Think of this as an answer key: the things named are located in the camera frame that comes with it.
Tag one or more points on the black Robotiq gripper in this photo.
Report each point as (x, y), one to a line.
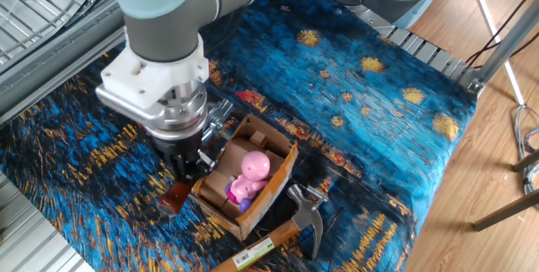
(179, 147)

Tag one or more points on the silver lever with red grip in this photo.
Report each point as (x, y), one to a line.
(174, 198)

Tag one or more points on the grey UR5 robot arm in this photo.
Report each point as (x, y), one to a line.
(168, 32)

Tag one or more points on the pink pig toy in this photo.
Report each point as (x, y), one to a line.
(254, 166)

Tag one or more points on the small brown cardboard cube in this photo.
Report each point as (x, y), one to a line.
(258, 139)

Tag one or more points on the open cardboard box orange tape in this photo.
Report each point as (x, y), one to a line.
(273, 188)

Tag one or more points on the starry night painted cloth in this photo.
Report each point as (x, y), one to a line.
(358, 137)

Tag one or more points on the brown wooden leg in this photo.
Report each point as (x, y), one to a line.
(505, 211)
(526, 160)

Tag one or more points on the white thin pole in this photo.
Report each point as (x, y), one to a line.
(495, 36)

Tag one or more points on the aluminium frame post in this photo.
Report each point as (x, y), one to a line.
(505, 48)

